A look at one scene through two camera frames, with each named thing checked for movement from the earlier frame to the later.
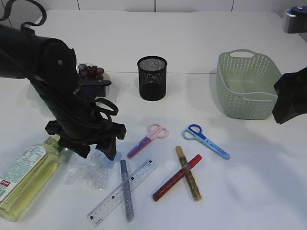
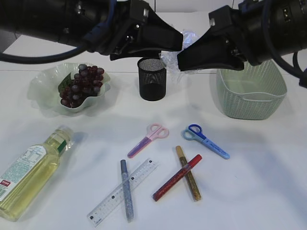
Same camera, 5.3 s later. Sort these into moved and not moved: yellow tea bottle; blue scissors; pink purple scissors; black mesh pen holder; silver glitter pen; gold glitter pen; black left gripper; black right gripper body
Moved: black left gripper; black right gripper body
Not moved: gold glitter pen; yellow tea bottle; silver glitter pen; blue scissors; pink purple scissors; black mesh pen holder
